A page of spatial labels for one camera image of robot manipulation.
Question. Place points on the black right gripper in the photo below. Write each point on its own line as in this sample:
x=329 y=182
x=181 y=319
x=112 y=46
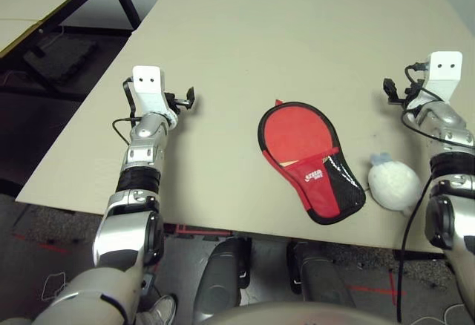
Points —
x=411 y=95

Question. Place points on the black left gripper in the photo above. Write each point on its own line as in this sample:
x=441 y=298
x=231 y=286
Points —
x=171 y=102

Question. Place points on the white stuffing ball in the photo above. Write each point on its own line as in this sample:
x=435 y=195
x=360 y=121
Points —
x=393 y=180

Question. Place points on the black red zippered paddle case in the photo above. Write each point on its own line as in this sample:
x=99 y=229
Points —
x=323 y=199

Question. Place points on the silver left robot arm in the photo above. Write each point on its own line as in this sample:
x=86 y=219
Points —
x=143 y=154

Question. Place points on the black rubber floor mat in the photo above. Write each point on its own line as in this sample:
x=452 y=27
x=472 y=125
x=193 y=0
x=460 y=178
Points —
x=63 y=59

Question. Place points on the dark grey robot left leg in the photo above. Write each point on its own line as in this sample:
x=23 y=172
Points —
x=220 y=284

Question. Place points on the dark grey robot leg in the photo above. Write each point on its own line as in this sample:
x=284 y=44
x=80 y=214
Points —
x=220 y=284
x=323 y=280

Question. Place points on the dark grey robot right leg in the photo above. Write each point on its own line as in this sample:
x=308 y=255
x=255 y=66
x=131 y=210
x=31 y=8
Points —
x=323 y=280

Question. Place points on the grey person's shoe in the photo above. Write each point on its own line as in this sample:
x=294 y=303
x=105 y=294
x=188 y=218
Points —
x=161 y=308

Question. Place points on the grey robot torso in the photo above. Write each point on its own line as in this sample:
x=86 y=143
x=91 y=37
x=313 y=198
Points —
x=304 y=315

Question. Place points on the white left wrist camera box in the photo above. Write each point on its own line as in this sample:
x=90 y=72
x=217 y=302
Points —
x=148 y=80

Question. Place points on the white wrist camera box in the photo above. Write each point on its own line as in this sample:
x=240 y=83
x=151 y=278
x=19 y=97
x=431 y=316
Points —
x=148 y=80
x=445 y=76

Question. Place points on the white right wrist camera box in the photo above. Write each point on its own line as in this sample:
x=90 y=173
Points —
x=445 y=76

